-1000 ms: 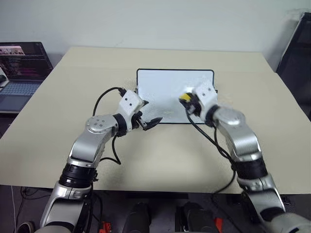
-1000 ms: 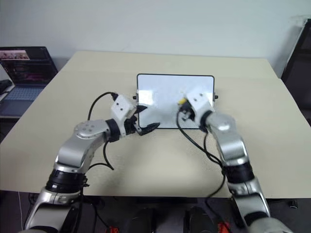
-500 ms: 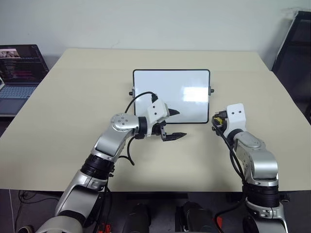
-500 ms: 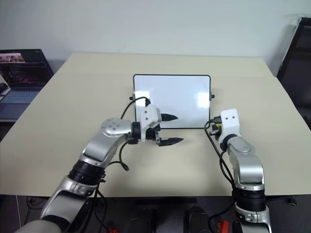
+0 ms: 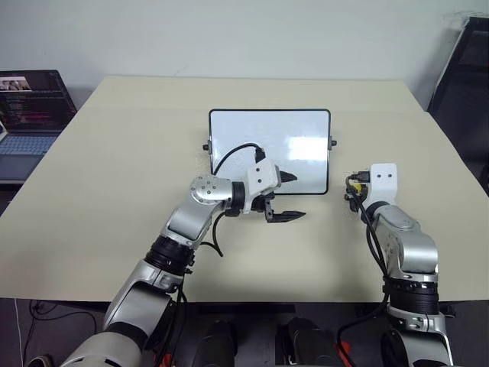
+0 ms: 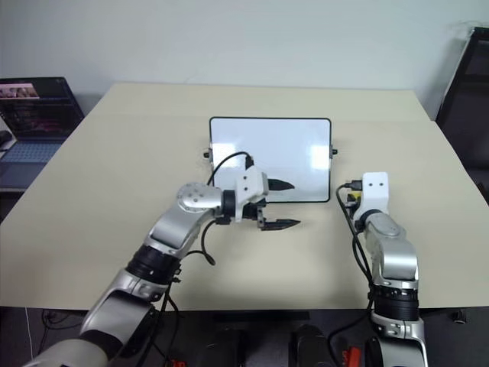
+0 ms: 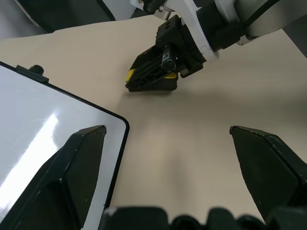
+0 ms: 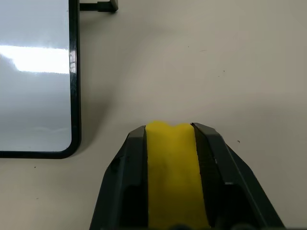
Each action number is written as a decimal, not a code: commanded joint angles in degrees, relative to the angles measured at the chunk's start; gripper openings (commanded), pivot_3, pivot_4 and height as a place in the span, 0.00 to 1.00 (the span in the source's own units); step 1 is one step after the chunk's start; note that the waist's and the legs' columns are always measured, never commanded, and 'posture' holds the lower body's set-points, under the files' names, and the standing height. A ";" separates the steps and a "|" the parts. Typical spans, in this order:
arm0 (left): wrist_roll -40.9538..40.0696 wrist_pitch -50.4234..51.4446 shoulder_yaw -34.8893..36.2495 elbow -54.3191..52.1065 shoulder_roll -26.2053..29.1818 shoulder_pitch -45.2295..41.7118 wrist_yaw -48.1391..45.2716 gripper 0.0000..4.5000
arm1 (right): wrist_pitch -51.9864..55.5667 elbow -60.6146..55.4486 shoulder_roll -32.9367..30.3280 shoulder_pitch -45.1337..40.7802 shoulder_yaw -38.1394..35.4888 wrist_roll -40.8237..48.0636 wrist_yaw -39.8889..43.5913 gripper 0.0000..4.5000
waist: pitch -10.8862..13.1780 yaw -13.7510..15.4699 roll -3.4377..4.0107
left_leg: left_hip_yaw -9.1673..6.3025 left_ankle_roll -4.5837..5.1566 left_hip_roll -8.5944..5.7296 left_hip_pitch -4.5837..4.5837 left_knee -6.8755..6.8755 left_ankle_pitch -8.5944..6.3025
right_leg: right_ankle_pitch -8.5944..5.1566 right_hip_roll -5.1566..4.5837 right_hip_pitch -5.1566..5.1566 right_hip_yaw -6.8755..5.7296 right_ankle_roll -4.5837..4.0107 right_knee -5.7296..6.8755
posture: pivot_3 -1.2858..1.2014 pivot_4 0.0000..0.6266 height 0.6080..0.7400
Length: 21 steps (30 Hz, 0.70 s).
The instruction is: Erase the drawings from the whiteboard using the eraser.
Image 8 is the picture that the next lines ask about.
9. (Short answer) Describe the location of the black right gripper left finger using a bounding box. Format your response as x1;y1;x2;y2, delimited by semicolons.
89;125;151;230

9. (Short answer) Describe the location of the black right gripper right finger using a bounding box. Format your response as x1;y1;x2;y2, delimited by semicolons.
190;122;289;230

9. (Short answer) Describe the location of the yellow and black eraser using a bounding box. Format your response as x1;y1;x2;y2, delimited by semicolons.
144;120;212;229

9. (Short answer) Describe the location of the black-framed tabletop whiteboard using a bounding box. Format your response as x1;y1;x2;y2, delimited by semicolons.
0;0;119;160

